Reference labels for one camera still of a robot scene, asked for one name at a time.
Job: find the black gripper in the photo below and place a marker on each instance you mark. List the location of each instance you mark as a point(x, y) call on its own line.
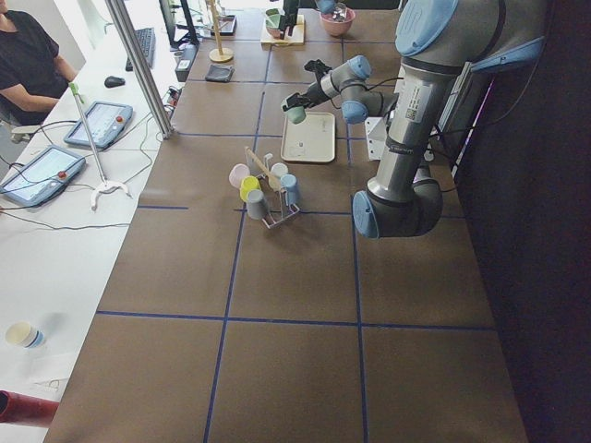
point(313, 92)
point(290, 11)

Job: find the mint green cup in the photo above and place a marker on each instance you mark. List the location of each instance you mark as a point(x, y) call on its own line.
point(296, 115)

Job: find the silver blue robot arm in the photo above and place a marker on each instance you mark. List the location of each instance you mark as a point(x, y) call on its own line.
point(434, 39)
point(338, 10)

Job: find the cream rabbit tray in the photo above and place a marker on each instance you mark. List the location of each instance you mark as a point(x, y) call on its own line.
point(312, 141)

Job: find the white cup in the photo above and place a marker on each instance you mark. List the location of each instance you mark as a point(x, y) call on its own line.
point(279, 169)

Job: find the light blue cup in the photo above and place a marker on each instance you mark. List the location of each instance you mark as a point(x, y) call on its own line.
point(290, 185)

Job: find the pink cup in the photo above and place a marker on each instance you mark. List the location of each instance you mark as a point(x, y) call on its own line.
point(237, 174)

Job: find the yellow cup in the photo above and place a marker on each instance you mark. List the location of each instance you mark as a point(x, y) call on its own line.
point(248, 184)

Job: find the grey cup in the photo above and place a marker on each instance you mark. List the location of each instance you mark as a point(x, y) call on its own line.
point(257, 206)

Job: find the paper cup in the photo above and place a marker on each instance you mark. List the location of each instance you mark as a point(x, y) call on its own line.
point(24, 335)

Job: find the green bowl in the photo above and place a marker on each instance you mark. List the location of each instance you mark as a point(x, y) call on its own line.
point(272, 22)

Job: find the wooden cutting board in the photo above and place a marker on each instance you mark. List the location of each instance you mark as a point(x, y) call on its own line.
point(296, 38)

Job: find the pink bowl with ice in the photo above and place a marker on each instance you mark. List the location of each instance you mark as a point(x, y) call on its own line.
point(337, 28)

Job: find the wooden mug tree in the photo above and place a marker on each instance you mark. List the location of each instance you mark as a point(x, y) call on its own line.
point(219, 54)

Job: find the folded grey cloth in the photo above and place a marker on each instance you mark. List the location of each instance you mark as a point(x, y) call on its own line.
point(219, 74)

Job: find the black monitor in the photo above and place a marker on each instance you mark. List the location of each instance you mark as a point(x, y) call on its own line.
point(178, 23)

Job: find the black box with label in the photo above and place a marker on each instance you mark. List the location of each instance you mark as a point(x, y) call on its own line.
point(184, 60)

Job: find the black keyboard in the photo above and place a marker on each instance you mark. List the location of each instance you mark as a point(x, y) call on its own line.
point(147, 40)

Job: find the black computer mouse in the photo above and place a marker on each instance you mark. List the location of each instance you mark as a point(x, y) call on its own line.
point(113, 82)

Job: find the far teach pendant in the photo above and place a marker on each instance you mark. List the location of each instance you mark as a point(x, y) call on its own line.
point(106, 121)

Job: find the teach pendant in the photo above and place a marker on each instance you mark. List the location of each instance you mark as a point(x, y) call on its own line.
point(44, 177)
point(106, 121)

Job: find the metal rod grabber tool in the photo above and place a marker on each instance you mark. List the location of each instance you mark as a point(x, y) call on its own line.
point(106, 186)

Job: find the seated person black shirt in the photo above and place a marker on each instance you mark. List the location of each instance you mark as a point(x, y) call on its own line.
point(34, 75)

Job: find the near teach pendant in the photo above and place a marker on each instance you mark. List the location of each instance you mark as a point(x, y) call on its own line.
point(44, 177)

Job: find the red cylinder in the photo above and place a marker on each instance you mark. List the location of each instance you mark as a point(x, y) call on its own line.
point(20, 409)

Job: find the white wire cup rack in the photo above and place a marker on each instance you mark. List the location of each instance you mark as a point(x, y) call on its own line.
point(279, 211)

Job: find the aluminium frame post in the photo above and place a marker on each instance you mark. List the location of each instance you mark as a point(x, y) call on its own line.
point(125, 29)

